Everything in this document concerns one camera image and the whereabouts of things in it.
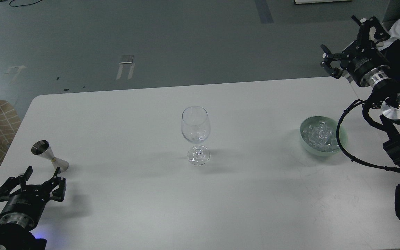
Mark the steel cocktail jigger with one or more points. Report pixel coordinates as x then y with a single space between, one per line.
43 149

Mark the grey office chair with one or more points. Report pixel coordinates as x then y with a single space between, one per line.
391 15

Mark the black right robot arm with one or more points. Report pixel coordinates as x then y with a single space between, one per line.
381 110

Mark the clear wine glass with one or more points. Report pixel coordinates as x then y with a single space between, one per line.
195 128

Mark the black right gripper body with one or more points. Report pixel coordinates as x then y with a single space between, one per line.
366 66

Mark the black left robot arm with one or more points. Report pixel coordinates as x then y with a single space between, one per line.
14 237

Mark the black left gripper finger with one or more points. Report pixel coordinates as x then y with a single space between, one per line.
53 189
12 182

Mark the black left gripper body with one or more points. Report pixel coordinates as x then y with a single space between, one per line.
25 206

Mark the pale green ice bowl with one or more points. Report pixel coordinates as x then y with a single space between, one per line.
318 136

